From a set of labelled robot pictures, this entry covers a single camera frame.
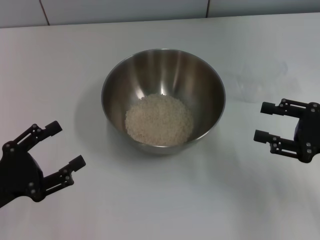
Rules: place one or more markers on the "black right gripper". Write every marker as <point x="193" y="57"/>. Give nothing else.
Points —
<point x="310" y="135"/>

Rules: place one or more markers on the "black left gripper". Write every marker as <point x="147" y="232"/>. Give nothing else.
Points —
<point x="20" y="175"/>

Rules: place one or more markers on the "clear plastic measuring cup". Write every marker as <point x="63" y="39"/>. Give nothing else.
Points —
<point x="250" y="82"/>

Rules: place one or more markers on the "stainless steel mixing bowl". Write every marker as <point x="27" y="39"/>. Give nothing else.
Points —
<point x="120" y="87"/>

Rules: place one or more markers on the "white rice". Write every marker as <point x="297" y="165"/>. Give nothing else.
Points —
<point x="160" y="120"/>

